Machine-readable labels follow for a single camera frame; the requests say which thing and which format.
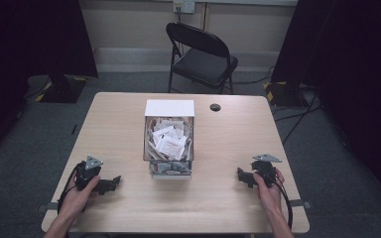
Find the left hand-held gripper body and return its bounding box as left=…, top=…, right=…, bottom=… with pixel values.
left=74, top=155, right=104, bottom=192

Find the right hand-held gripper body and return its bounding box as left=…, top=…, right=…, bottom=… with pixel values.
left=250, top=153, right=283, bottom=189

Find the person's right hand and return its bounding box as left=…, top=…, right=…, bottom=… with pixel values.
left=253, top=169, right=286, bottom=216

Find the person's left hand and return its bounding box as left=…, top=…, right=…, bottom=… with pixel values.
left=59, top=175, right=102, bottom=220

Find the grey tape strip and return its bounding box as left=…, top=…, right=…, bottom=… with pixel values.
left=35, top=201, right=60, bottom=213
left=290, top=199, right=313, bottom=209

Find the pile of white packets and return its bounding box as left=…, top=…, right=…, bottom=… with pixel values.
left=146, top=117, right=193, bottom=176

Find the black stand base striped tape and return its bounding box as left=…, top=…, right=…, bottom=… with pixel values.
left=262, top=80, right=310, bottom=108

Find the clear box with white lid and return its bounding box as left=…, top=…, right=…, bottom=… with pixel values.
left=142, top=99, right=195, bottom=181

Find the black folding chair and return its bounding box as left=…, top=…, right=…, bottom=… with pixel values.
left=165, top=21, right=239, bottom=96

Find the dark curtain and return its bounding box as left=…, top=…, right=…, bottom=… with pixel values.
left=0, top=0, right=99, bottom=167
left=270, top=0, right=381, bottom=212

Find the left hand-held gripper black cable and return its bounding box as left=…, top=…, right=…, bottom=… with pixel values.
left=57, top=163, right=84, bottom=216

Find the hand-held gripper black cable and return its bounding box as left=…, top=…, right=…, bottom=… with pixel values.
left=273, top=177, right=294, bottom=230
left=57, top=163, right=84, bottom=216

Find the right hand-held gripper black cable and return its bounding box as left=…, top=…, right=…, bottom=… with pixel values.
left=273, top=177, right=294, bottom=230

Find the black floor cable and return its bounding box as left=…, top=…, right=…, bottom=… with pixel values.
left=273, top=88, right=322, bottom=146
left=232, top=65, right=276, bottom=86

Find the white wall socket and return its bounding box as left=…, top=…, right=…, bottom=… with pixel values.
left=173, top=0, right=196, bottom=15

